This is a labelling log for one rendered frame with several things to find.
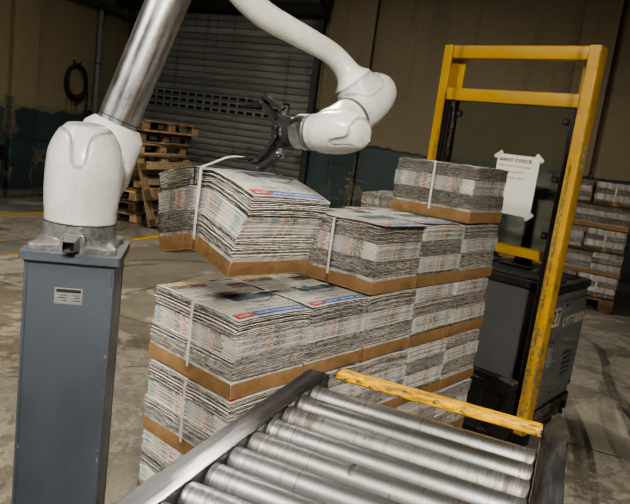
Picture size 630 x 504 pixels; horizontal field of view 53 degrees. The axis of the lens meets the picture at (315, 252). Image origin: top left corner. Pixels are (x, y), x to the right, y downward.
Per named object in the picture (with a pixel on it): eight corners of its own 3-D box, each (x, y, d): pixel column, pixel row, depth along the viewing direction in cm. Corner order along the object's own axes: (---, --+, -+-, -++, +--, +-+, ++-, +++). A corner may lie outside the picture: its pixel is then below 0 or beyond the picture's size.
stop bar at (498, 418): (339, 375, 139) (340, 366, 139) (543, 432, 123) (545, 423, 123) (334, 379, 136) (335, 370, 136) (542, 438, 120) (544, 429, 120)
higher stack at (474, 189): (352, 438, 286) (395, 154, 264) (390, 421, 309) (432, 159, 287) (424, 474, 262) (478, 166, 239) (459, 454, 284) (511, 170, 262)
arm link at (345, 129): (309, 162, 155) (340, 135, 162) (357, 164, 145) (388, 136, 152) (294, 123, 149) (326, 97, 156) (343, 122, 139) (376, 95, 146)
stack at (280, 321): (129, 535, 199) (152, 282, 185) (353, 437, 287) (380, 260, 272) (206, 604, 174) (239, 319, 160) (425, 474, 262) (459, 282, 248)
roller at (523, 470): (296, 389, 125) (287, 413, 123) (542, 463, 108) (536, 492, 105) (302, 399, 129) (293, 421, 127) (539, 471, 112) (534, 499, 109)
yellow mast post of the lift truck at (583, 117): (505, 429, 295) (580, 44, 265) (512, 424, 301) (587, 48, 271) (523, 437, 289) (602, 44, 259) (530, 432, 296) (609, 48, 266)
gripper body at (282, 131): (289, 113, 156) (264, 113, 162) (286, 147, 157) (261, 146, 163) (309, 117, 161) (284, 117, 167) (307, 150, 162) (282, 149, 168)
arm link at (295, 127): (300, 148, 152) (283, 148, 156) (325, 152, 159) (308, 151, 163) (303, 111, 151) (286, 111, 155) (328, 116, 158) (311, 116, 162)
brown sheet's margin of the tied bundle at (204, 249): (192, 249, 167) (196, 234, 166) (272, 247, 188) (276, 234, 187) (226, 277, 157) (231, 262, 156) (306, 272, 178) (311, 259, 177)
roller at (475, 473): (288, 403, 122) (278, 405, 118) (538, 480, 105) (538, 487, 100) (282, 428, 122) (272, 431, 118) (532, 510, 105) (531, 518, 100)
